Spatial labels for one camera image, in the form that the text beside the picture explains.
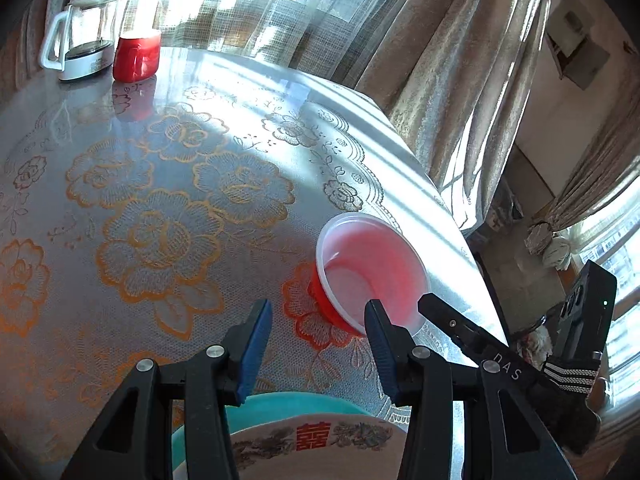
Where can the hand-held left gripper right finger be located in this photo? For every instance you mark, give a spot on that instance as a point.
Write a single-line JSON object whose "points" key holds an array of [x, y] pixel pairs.
{"points": [[378, 355]]}

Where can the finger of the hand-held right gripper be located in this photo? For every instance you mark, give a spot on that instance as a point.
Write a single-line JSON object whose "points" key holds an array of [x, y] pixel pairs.
{"points": [[470, 335]]}

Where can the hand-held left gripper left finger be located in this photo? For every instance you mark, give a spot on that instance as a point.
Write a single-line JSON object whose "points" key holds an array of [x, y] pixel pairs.
{"points": [[255, 347]]}

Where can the teal rimmed decorated bowl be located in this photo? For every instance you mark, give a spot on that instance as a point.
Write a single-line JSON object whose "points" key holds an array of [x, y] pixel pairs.
{"points": [[300, 402]]}

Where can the red bowl with white inside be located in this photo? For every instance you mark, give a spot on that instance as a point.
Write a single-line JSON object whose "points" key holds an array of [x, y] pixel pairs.
{"points": [[370, 260]]}

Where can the white plate with red character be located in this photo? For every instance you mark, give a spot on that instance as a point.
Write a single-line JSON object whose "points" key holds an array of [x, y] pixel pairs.
{"points": [[310, 460]]}

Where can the person's right forearm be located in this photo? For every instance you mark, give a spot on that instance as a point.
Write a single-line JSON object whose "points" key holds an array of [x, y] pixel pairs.
{"points": [[575, 420]]}

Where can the white sheer curtain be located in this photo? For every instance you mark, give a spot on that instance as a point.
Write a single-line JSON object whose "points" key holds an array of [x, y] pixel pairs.
{"points": [[225, 5], [625, 240]]}

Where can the beige patterned curtain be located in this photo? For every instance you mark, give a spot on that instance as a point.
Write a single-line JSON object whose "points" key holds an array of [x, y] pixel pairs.
{"points": [[595, 170], [450, 60]]}

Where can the lace-pattern tablecloth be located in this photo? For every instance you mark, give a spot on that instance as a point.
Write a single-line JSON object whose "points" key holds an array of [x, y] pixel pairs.
{"points": [[150, 185]]}

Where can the red mug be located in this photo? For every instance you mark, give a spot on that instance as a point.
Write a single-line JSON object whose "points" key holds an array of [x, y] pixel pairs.
{"points": [[135, 60]]}

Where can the wall-mounted box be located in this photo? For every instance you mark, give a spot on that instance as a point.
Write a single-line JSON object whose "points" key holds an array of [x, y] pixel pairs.
{"points": [[580, 45]]}

